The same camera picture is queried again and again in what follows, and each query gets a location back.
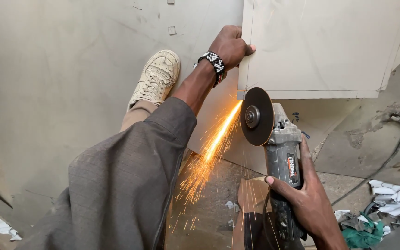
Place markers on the person's right hand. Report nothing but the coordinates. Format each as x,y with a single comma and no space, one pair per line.
309,205

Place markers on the person's left hand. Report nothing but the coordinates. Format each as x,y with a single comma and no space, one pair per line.
229,47

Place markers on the grey angle grinder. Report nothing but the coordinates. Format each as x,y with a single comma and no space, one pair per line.
281,152

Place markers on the marked metal sheet panel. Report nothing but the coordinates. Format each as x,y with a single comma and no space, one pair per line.
318,48

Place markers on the green cloth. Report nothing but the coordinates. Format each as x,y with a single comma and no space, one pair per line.
361,236

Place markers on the small crumpled paper scrap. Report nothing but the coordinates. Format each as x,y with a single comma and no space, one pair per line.
232,205

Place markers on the beige sneaker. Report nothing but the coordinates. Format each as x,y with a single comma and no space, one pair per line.
156,78

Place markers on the heap of paper scraps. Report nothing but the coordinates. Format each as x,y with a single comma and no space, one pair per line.
396,201

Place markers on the tan trouser leg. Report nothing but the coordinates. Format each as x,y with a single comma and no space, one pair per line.
135,114

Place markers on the large grey metal sheet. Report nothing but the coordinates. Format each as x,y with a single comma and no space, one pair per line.
64,86

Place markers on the grey jacket sleeve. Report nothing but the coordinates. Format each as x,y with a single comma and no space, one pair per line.
123,180

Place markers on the white paper scraps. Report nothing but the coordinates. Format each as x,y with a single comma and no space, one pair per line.
2,225

